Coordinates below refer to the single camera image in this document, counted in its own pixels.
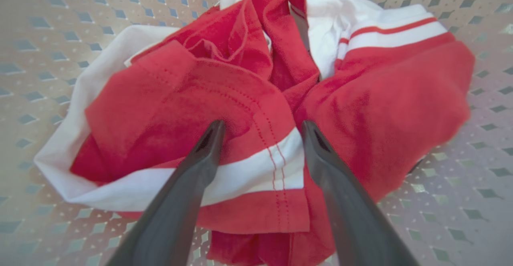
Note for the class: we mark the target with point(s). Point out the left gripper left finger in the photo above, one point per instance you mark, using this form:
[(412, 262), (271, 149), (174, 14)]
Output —
[(180, 202)]

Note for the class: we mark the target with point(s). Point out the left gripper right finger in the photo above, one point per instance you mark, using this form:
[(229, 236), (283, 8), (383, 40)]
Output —
[(352, 218)]

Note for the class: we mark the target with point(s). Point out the white perforated laundry basket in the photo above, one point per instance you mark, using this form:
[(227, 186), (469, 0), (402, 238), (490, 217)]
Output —
[(40, 37)]

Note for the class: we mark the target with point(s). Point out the red garment with white stripes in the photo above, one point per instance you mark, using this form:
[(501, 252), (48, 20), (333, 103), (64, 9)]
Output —
[(384, 109)]

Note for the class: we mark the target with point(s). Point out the red shorts with white trim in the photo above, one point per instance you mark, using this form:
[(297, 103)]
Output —
[(160, 109)]

